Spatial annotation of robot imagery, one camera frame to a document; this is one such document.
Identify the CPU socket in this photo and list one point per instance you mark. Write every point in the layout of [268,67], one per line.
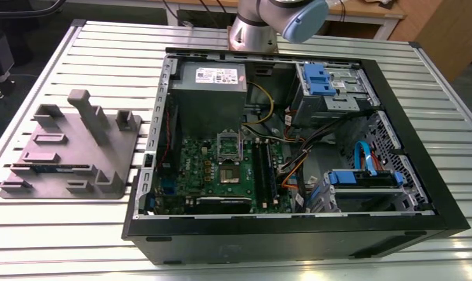
[228,174]

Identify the green motherboard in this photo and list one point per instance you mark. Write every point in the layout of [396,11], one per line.
[196,164]

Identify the grey power supply unit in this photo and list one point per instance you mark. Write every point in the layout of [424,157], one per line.
[204,108]

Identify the RAM slot white clips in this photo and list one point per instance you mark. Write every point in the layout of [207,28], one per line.
[262,175]

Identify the black graphics card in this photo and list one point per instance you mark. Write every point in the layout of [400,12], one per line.
[220,205]

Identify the metal drive cage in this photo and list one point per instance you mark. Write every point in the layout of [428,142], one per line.
[338,108]
[368,190]

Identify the hard disk in blue carrier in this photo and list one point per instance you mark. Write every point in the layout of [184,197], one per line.
[342,178]

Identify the black PC case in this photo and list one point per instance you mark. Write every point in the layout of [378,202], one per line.
[299,240]

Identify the grey parts rack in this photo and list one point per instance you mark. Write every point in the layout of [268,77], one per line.
[79,164]

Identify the RAM stick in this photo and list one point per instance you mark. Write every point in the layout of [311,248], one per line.
[50,169]

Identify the black table corner cap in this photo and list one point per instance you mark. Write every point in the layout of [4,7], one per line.
[414,44]
[79,23]

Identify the wooden cabinet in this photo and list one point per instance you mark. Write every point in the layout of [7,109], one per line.
[455,29]

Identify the blue plastic drive bracket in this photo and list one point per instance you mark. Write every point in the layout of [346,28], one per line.
[318,73]

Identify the wooden desk white frame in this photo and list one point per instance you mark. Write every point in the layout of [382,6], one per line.
[376,11]

